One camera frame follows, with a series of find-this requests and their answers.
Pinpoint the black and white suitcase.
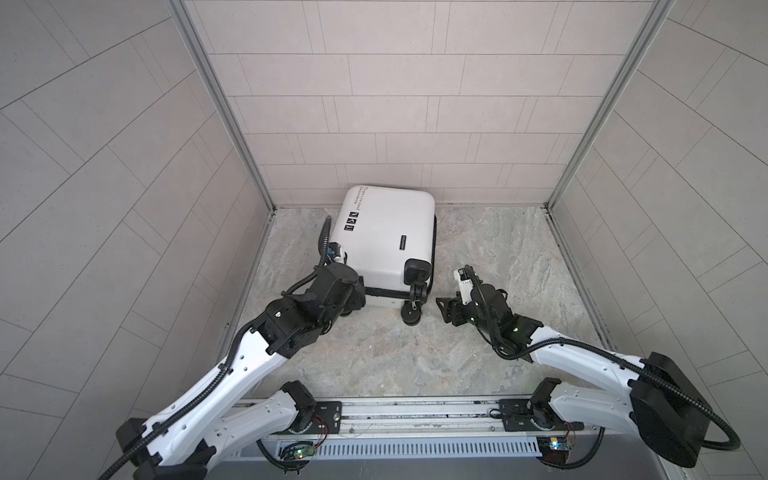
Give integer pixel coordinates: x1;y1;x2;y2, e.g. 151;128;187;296
330;185;437;326

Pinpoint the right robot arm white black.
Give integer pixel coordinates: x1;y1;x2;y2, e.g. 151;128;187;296
436;281;710;468

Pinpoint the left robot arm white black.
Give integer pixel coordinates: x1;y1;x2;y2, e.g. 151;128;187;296
101;263;365;479

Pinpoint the right green circuit board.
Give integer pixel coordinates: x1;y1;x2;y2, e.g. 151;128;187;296
536;436;573;466

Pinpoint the green circuit board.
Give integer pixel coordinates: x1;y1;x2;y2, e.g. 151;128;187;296
536;436;573;466
280;441;317;462

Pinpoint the left green circuit board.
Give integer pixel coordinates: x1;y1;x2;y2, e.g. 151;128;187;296
280;441;317;462

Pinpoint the left aluminium corner profile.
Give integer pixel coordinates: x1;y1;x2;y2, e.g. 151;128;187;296
167;0;276;212

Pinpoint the aluminium corner profile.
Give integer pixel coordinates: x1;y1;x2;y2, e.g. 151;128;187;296
167;0;276;212
544;0;676;212

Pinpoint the right aluminium corner profile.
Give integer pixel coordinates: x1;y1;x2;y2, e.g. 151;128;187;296
544;0;676;212

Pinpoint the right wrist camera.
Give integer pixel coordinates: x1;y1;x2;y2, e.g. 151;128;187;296
454;268;473;305

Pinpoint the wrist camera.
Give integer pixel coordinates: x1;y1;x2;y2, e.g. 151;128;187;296
326;242;348;264
454;268;473;305

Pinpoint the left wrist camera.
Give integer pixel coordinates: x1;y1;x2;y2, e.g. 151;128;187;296
326;242;348;264

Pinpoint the left black corrugated cable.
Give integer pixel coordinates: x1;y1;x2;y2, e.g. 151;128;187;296
98;215;334;480

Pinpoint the black corrugated cable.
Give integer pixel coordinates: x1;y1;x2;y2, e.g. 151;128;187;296
464;266;742;452
98;215;334;480

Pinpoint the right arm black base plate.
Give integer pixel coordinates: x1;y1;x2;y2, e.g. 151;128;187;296
489;399;561;432

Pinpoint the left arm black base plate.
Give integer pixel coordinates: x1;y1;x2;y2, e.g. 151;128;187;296
302;401;343;436

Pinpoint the aluminium mounting rail frame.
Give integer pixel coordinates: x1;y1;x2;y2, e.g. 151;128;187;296
208;395;624;472

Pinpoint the right black corrugated cable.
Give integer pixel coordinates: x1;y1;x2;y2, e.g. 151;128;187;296
464;266;742;452

